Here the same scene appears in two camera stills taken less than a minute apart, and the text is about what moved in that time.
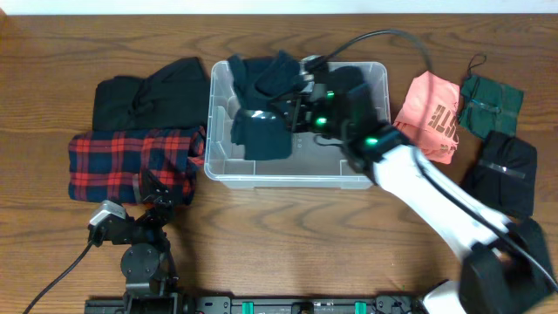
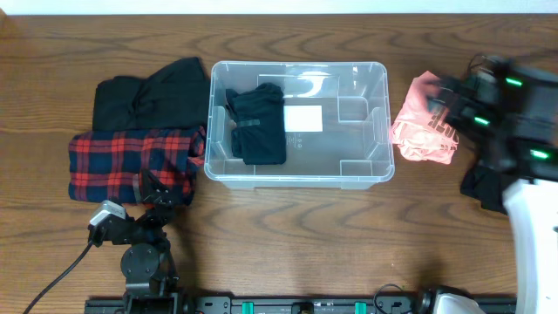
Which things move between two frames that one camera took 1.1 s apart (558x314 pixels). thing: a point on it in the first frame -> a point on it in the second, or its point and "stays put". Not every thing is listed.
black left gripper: [166, 206] stays put
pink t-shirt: [430, 112] stays put
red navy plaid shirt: [102, 165] stays put
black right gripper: [299, 119] -> [473, 99]
